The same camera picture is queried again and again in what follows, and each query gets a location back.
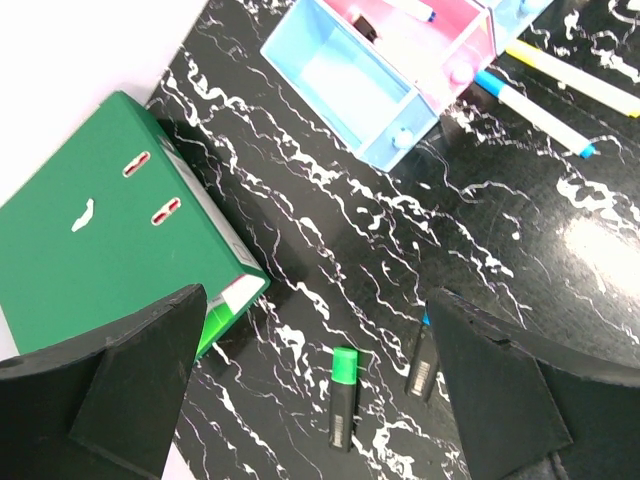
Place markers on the white marker pen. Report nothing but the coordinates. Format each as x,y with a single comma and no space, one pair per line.
417,9

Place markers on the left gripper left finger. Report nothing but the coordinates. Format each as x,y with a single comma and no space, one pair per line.
104,404

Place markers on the pink bin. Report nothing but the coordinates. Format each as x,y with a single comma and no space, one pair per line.
439,58

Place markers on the green ring binder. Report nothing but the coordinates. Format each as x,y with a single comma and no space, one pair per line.
114,221

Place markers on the light blue bin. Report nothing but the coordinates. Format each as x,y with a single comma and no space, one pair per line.
375,111

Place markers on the yellow capped white marker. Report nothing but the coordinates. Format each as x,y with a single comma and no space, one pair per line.
591,86

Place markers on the teal blue bin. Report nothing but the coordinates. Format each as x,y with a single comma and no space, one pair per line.
511,17

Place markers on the blue capped white marker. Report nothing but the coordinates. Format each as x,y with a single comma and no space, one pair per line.
540,118

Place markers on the green sharpener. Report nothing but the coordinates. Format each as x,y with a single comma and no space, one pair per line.
342,401

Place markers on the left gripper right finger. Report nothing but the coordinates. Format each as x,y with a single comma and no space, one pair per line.
527,407

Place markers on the black marble mat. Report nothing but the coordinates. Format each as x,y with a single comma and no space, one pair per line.
486,205

